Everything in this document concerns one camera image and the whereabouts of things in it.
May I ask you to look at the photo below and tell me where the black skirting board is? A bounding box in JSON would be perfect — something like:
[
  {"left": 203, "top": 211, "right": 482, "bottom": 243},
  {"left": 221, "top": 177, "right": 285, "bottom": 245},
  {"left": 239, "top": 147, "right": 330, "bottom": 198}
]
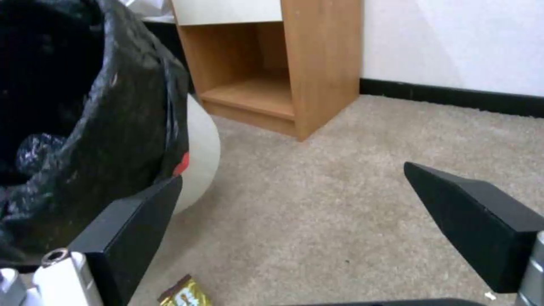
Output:
[{"left": 359, "top": 78, "right": 544, "bottom": 119}]

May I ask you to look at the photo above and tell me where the white round trash bin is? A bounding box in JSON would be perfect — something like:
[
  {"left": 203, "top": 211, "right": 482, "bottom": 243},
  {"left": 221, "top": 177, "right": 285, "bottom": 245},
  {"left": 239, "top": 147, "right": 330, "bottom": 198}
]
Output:
[{"left": 173, "top": 93, "right": 222, "bottom": 216}]

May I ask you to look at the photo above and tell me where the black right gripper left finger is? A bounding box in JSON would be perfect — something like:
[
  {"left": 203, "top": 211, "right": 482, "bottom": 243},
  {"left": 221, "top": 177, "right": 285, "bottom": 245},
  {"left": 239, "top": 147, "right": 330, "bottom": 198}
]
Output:
[{"left": 0, "top": 175, "right": 184, "bottom": 306}]

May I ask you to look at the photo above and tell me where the black plastic bin liner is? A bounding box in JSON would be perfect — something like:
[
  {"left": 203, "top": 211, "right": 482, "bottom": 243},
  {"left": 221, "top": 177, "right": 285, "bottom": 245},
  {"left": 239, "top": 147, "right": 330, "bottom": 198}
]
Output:
[{"left": 0, "top": 0, "right": 191, "bottom": 267}]

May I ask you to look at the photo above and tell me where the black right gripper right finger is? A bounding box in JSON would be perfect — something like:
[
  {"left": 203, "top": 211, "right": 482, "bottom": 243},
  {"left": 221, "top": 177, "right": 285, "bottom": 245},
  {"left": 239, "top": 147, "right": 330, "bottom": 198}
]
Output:
[{"left": 403, "top": 161, "right": 544, "bottom": 306}]

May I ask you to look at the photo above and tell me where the wooden bedside cabinet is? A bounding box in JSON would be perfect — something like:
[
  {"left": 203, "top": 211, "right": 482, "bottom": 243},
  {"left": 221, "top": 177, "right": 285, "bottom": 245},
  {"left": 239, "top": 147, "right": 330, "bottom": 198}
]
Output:
[{"left": 170, "top": 0, "right": 365, "bottom": 142}]

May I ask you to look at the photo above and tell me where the brown gold snack wrapper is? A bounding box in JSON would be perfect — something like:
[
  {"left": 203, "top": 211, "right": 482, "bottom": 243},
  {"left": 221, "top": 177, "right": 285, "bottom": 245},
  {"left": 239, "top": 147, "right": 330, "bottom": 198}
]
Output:
[{"left": 157, "top": 274, "right": 213, "bottom": 306}]

